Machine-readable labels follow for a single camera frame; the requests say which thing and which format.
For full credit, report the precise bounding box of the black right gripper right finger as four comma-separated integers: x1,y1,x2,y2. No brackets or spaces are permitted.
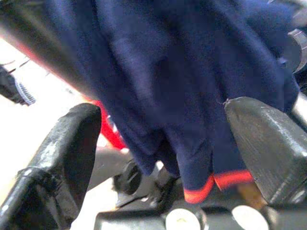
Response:
223,96,307,206

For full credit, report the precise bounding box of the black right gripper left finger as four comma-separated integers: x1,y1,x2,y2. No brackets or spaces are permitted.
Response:
0,103,102,230

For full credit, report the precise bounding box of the navy garment with red trim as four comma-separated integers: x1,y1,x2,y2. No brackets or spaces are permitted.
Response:
44,0,300,205

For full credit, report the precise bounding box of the black ribbed robot foot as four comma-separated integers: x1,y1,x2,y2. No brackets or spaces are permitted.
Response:
0,64,36,106

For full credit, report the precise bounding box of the grey curved plastic part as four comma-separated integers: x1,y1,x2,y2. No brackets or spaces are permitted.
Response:
287,28,307,74

